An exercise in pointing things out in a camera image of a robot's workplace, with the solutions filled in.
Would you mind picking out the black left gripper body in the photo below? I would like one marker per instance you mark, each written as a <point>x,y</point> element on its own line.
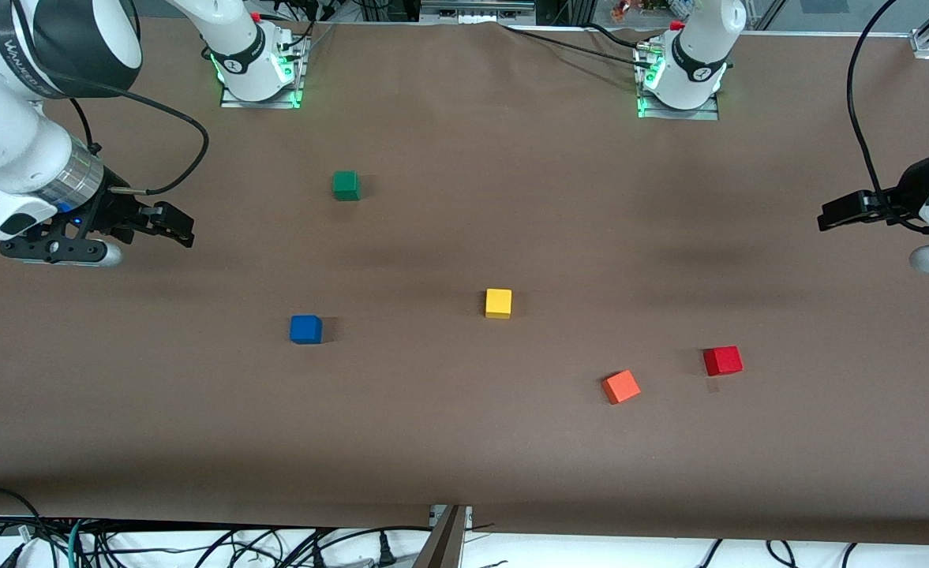
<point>908,194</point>

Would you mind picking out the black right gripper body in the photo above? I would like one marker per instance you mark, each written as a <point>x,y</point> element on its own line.
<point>118,209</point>

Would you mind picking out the blue block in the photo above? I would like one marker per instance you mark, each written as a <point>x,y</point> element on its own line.
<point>305,329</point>

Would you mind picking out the red block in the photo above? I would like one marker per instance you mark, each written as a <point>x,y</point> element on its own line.
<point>722,360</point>

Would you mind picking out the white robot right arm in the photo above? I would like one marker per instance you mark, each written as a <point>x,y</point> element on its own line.
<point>6,150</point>

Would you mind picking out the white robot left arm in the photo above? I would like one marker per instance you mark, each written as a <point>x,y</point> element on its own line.
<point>697,47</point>

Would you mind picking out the green block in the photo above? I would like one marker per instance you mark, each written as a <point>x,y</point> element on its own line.
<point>346,185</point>

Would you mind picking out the orange block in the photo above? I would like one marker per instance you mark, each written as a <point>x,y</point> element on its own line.
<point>620,386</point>

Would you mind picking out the yellow block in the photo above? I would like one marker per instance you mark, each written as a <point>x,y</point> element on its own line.
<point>498,303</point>

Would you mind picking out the brown table mat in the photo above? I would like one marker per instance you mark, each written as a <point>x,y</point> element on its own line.
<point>464,442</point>

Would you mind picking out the brown angled beam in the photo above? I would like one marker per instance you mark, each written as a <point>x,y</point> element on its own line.
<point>442,548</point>

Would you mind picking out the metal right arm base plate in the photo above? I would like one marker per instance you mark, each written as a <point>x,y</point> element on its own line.
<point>300,75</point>

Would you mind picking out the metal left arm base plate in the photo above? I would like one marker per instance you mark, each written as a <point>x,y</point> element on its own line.
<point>681,114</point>

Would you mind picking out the grey metal rail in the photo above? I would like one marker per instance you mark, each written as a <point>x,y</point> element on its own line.
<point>476,9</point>

